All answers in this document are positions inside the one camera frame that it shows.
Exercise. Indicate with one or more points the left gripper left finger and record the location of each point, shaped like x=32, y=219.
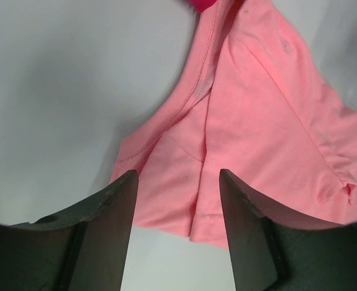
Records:
x=82, y=247

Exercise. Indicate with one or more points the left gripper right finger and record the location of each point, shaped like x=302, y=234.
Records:
x=273, y=247

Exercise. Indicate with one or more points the pink t shirt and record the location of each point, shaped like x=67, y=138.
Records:
x=252, y=101

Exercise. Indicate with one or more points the folded magenta t shirt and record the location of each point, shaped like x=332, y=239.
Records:
x=201, y=5

